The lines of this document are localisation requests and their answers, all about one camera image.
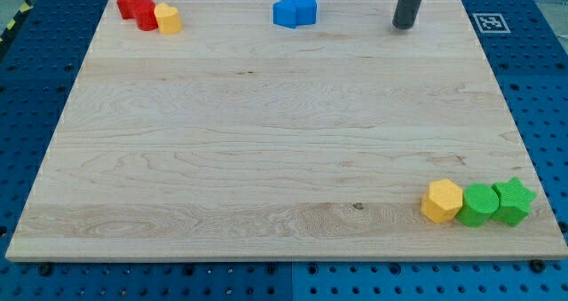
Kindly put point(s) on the light wooden board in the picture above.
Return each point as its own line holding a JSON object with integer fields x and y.
{"x": 239, "y": 140}

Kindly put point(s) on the blue cube block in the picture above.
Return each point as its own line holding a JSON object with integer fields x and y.
{"x": 284, "y": 13}

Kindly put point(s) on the blue half-round block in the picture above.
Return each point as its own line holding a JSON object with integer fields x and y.
{"x": 306, "y": 12}

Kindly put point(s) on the yellow heart block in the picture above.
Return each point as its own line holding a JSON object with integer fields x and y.
{"x": 168, "y": 19}

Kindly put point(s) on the yellow hexagon block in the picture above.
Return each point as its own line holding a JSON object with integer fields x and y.
{"x": 441, "y": 201}

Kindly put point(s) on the red cylinder block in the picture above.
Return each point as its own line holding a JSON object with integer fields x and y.
{"x": 143, "y": 12}

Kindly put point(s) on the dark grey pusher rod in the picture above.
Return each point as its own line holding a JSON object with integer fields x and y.
{"x": 405, "y": 14}

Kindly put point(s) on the green cylinder block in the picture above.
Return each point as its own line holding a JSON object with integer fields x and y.
{"x": 478, "y": 204}

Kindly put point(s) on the red star block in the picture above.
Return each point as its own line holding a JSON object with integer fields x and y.
{"x": 127, "y": 0}

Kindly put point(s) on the white fiducial marker tag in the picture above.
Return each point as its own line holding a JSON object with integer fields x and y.
{"x": 491, "y": 23}

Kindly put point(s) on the green star block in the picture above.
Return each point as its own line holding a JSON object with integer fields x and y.
{"x": 515, "y": 201}

